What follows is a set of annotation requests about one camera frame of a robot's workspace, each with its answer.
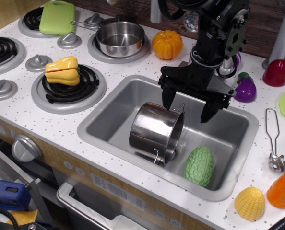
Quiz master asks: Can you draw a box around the metal wire whisk spoon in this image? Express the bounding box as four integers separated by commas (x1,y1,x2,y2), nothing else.
265,108,285,173

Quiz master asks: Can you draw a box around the yellow toy corn piece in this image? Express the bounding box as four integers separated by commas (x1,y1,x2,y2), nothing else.
234,187,265,221

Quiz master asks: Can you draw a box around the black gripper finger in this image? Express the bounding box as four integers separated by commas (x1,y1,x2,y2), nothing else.
162,84,177,110
201,101,229,123

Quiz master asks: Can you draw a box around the orange toy carrot piece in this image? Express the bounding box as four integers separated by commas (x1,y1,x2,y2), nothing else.
267,173,285,209

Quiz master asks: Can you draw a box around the green plastic cutting board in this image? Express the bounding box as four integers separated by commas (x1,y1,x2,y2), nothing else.
39,0,76,35

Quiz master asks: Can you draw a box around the front left stove burner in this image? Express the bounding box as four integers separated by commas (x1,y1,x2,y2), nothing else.
0,37,26,75

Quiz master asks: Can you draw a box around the orange toy pumpkin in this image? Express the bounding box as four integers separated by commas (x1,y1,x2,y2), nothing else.
152,30,183,60

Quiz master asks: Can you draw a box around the grey faucet post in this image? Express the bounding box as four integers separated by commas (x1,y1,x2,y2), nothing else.
219,53,241,78

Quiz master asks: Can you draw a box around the yellow toy bell pepper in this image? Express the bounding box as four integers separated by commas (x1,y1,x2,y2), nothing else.
45,56,81,86

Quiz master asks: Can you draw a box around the grey oven dial knob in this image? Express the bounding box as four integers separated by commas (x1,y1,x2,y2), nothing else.
12,134,42,162

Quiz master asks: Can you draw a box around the back left stove burner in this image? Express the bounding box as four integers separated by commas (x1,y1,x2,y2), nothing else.
18,7,58,38

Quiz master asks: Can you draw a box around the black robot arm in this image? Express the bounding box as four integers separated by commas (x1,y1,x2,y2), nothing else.
158,0,250,123

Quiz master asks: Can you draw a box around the grey metal pole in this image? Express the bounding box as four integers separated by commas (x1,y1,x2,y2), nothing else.
150,0,162,24
262,15,285,69

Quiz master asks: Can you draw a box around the steel saucepan with handle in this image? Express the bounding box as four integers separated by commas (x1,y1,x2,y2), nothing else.
70,17,145,58

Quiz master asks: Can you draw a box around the silver oven door handle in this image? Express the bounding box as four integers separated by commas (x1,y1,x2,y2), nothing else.
57,182,145,230

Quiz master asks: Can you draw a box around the grey stove knob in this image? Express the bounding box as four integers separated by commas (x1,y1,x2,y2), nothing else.
57,32,82,49
0,80,18,101
83,13,104,30
25,54,52,72

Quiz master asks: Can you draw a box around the front right stove burner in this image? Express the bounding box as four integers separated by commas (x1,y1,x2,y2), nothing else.
31,65,106,114

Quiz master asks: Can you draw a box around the blue clamp tool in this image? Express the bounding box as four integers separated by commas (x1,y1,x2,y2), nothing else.
0,180,31,211

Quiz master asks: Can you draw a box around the red toy pepper piece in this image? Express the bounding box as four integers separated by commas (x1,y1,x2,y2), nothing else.
262,59,285,87

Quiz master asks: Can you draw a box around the purple toy eggplant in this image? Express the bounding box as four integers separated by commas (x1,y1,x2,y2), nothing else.
234,72,257,103

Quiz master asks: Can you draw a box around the tall steel pot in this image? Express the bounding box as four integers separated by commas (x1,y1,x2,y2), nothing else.
129,102,185,165

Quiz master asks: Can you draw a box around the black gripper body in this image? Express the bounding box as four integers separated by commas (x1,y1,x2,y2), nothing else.
158,63,236,102

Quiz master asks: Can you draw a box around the green bitter melon toy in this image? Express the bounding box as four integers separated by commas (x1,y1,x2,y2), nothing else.
183,146,214,188

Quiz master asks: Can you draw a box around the grey sink basin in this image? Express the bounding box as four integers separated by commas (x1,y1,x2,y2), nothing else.
77,75,259,201

